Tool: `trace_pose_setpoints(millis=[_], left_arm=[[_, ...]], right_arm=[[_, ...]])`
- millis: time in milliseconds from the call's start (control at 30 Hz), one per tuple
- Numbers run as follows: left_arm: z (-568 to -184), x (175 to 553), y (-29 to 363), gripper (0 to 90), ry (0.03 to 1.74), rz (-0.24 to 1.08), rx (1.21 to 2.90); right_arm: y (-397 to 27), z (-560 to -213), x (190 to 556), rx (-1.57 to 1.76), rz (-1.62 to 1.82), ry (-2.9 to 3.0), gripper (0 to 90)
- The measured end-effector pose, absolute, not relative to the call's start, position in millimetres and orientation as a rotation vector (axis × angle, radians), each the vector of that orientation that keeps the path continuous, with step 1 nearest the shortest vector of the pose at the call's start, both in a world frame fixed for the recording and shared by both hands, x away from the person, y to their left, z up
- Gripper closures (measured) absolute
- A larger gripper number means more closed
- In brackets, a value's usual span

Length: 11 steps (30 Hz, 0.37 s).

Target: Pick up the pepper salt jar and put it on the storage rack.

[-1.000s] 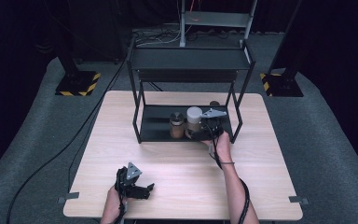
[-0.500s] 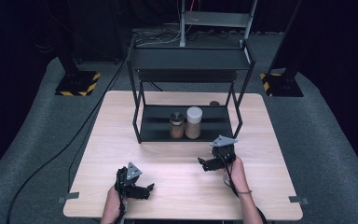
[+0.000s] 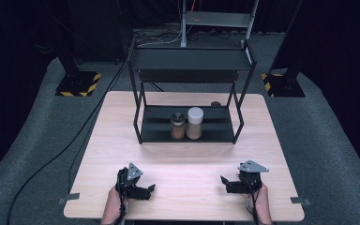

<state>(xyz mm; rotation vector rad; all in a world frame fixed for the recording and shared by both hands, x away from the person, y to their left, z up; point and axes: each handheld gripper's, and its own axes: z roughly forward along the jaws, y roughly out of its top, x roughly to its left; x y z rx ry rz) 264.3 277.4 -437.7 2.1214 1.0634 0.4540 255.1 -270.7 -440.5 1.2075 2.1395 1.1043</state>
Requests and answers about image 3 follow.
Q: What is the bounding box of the silver-lid brown spice jar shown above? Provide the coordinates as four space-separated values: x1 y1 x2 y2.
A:
170 112 188 141

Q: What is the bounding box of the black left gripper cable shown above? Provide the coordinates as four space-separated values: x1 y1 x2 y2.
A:
115 167 129 225

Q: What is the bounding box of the thick black floor cable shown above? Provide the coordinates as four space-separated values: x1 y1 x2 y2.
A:
6 55 130 225

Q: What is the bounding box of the orange cable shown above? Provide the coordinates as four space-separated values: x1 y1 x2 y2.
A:
189 0 202 23

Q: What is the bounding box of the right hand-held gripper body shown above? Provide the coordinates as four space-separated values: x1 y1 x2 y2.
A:
237 159 270 195

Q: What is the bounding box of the thin black floor cable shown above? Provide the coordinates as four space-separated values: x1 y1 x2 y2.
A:
67 99 106 193

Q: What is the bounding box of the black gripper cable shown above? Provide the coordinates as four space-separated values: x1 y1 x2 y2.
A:
248 190 261 225
115 167 129 225

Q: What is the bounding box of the white-lid brown spice jar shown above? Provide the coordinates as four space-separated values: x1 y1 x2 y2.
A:
185 106 205 141

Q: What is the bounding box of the person's left hand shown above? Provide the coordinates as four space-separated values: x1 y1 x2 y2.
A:
101 186 129 219

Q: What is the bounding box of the black stand with striped base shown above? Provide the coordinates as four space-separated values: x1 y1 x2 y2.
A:
55 37 102 98
261 0 306 98

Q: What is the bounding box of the bundle of floor cables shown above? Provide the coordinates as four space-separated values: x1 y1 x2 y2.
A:
133 27 183 47

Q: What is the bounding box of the gray tape piece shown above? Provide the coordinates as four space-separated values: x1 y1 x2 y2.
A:
290 196 311 206
57 192 81 205

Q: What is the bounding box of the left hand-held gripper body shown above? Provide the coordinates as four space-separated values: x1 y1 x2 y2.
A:
115 162 145 200

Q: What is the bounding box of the person's right hand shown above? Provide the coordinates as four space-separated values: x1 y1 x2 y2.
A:
246 183 272 219

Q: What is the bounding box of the gray metal stand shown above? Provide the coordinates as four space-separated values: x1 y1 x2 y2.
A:
180 0 260 48

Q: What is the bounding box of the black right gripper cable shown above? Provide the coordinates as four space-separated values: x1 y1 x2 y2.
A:
248 190 261 225

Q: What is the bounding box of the black metal two-tier rack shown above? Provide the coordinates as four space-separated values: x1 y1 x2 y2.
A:
127 37 258 145

